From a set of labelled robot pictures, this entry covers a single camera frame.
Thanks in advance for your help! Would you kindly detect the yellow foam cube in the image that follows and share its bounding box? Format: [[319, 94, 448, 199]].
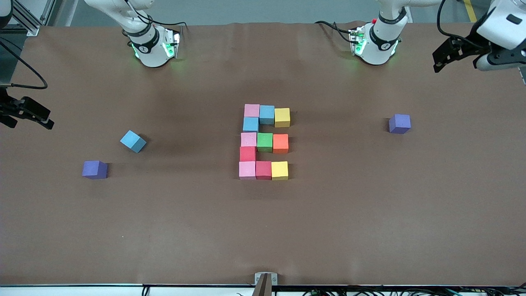
[[271, 161, 289, 181], [274, 108, 291, 128]]

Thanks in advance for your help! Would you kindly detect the orange foam cube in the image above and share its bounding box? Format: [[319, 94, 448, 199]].
[[272, 134, 290, 155]]

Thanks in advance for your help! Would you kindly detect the green foam cube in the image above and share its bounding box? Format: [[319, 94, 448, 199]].
[[256, 133, 274, 153]]

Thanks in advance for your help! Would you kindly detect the purple foam cube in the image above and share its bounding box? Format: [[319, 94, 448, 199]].
[[82, 160, 108, 180], [388, 114, 411, 134]]

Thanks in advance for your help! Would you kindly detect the brown table mat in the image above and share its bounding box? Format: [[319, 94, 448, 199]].
[[0, 21, 526, 287]]

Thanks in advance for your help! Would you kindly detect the black loose cable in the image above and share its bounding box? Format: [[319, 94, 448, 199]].
[[0, 39, 49, 90]]

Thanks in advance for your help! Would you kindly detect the black left arm base cable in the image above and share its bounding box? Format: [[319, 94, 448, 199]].
[[314, 21, 356, 44]]

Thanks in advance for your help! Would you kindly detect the black arm base cable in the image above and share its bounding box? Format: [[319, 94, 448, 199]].
[[123, 0, 188, 28], [314, 21, 356, 44]]

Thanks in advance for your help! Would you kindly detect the black right arm base cable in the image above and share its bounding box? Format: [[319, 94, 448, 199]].
[[123, 0, 188, 28]]

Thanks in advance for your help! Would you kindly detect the white table edge rail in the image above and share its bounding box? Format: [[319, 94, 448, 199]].
[[0, 285, 526, 296]]

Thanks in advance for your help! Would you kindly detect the grey metal bracket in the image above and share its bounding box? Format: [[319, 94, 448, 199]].
[[254, 272, 278, 286]]

